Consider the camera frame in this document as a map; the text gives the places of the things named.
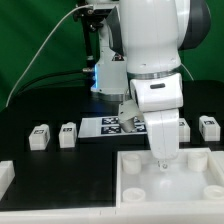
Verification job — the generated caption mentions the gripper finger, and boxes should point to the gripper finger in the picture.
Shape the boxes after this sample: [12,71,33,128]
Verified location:
[158,161,168,172]

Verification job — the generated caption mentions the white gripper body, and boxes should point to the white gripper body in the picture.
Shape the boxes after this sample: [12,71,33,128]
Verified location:
[143,109,179,160]

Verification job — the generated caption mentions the white square tabletop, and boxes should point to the white square tabletop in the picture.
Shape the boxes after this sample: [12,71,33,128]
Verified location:
[116,148,224,207]

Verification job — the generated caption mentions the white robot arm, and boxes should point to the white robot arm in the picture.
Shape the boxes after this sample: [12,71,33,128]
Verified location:
[88,0,211,170]

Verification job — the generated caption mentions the white front fence strip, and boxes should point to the white front fence strip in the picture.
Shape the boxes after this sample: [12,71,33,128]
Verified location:
[0,207,224,224]

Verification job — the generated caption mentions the white tag sheet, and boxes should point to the white tag sheet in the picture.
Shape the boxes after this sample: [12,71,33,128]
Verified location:
[77,115,148,139]

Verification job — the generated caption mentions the white left obstacle block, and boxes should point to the white left obstacle block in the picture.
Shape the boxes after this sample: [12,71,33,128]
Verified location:
[0,161,15,200]

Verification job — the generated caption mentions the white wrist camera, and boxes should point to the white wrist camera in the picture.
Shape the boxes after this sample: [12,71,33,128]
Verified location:
[118,100,143,133]

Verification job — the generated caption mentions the black camera stand pole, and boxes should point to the black camera stand pole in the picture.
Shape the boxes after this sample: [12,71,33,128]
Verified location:
[81,16,95,68]

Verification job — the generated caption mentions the black cables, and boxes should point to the black cables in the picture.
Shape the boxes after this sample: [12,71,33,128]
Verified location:
[16,69,96,96]

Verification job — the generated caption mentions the black camera on stand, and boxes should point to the black camera on stand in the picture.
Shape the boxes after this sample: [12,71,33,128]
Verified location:
[75,0,116,17]

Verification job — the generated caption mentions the white cable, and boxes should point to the white cable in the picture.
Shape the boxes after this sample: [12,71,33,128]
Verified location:
[5,3,94,108]

